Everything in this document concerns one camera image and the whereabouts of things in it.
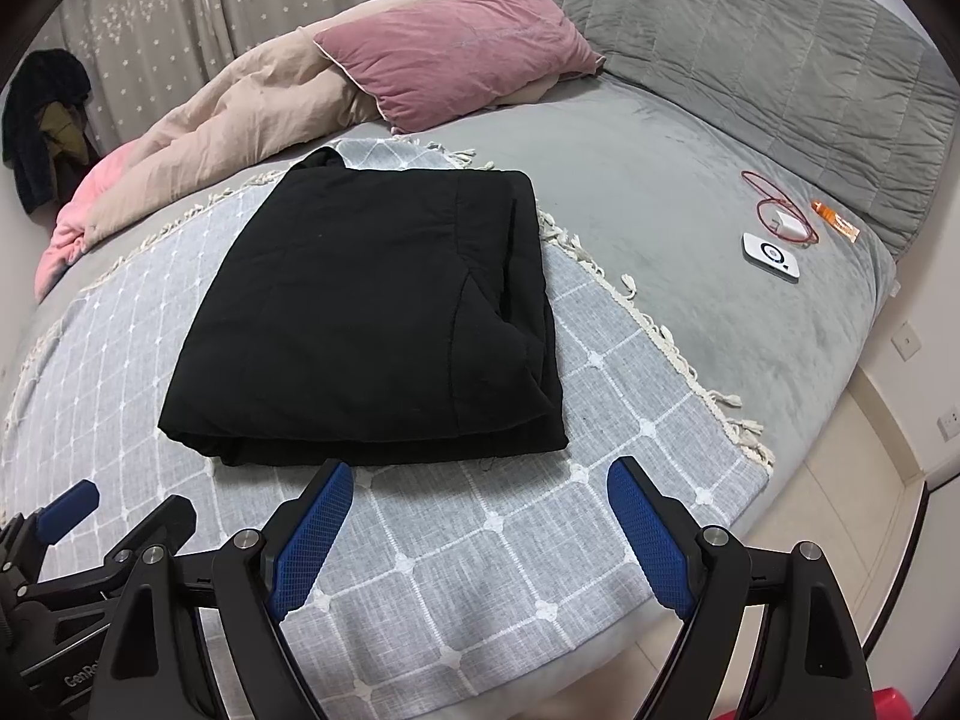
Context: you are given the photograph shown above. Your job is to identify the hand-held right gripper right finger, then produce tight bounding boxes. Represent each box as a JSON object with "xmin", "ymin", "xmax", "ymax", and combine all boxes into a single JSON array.
[{"xmin": 606, "ymin": 456, "xmax": 875, "ymax": 720}]

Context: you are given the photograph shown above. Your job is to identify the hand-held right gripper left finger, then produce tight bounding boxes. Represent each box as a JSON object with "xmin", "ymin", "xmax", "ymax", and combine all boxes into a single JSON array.
[{"xmin": 88, "ymin": 457, "xmax": 355, "ymax": 720}]

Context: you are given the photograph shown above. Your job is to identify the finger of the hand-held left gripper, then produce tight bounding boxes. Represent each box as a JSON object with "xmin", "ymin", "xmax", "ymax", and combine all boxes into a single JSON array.
[
  {"xmin": 15, "ymin": 495, "xmax": 200, "ymax": 608},
  {"xmin": 0, "ymin": 481, "xmax": 102, "ymax": 565}
]

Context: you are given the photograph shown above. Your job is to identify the black coat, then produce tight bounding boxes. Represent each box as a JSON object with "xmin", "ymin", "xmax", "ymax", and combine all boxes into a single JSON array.
[{"xmin": 157, "ymin": 148, "xmax": 569, "ymax": 468}]

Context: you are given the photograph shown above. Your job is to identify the dark hanging clothes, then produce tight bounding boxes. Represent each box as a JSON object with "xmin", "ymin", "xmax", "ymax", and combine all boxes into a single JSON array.
[{"xmin": 1, "ymin": 49, "xmax": 92, "ymax": 215}]

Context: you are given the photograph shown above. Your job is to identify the grey checked fringed blanket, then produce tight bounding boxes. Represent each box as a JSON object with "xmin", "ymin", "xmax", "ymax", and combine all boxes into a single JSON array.
[{"xmin": 0, "ymin": 136, "xmax": 777, "ymax": 720}]

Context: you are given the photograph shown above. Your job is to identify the white flat device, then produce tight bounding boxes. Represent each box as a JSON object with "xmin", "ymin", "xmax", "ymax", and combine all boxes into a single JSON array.
[{"xmin": 741, "ymin": 231, "xmax": 800, "ymax": 273}]

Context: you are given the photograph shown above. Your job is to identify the grey round bed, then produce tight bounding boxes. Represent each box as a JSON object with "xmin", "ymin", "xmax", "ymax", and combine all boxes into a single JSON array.
[{"xmin": 0, "ymin": 75, "xmax": 901, "ymax": 720}]

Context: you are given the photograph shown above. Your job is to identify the orange tube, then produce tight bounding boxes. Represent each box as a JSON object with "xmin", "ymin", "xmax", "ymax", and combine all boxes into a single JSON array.
[{"xmin": 811, "ymin": 199, "xmax": 862, "ymax": 241}]

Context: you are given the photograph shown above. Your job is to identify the beige and pink duvet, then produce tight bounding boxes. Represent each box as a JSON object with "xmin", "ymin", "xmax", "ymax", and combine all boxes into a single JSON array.
[{"xmin": 34, "ymin": 0, "xmax": 481, "ymax": 301}]

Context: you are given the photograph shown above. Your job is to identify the grey star-patterned curtain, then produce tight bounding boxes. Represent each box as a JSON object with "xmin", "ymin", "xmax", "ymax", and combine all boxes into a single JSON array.
[{"xmin": 30, "ymin": 0, "xmax": 398, "ymax": 151}]

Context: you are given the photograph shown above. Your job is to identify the pink velvet pillow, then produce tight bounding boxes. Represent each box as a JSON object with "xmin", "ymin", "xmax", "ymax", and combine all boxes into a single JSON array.
[{"xmin": 313, "ymin": 0, "xmax": 607, "ymax": 136}]

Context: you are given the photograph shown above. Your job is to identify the grey quilted headboard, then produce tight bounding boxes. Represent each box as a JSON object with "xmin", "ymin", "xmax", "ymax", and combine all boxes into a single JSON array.
[{"xmin": 491, "ymin": 0, "xmax": 953, "ymax": 260}]

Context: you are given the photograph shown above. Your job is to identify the red cable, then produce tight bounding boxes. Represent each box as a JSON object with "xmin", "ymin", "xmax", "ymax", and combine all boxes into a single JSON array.
[{"xmin": 741, "ymin": 170, "xmax": 821, "ymax": 248}]

